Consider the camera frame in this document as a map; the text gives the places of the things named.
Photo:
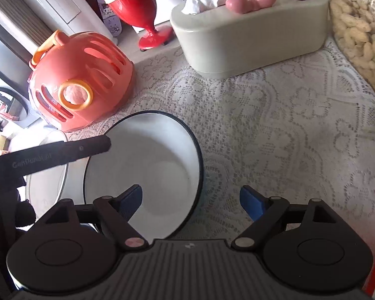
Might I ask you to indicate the white lace tablecloth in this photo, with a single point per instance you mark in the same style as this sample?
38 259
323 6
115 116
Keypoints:
268 115

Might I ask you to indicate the orange slotted dome basket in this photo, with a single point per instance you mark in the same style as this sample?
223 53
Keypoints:
90 78

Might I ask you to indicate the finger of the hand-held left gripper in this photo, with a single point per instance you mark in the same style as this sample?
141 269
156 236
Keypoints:
65 154

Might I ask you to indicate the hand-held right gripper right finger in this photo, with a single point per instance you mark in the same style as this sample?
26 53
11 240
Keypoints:
251 203

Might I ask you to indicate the clear jar of peanuts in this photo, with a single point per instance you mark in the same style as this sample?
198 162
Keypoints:
356 22

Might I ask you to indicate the patterned white flat item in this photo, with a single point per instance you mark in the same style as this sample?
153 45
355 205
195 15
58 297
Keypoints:
111 22

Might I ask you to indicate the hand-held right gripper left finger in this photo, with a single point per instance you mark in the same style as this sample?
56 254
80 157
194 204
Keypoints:
133 197

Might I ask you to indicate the cream tissue box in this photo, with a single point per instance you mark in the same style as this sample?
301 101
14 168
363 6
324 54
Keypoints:
237 43

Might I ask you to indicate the washing machine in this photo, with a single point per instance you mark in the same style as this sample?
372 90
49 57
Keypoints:
6 103

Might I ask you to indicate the blue bowl with white inside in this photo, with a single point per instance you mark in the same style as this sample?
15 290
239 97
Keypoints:
143 175

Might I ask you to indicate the red goblet-shaped container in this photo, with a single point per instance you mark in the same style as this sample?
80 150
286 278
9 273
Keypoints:
131 3

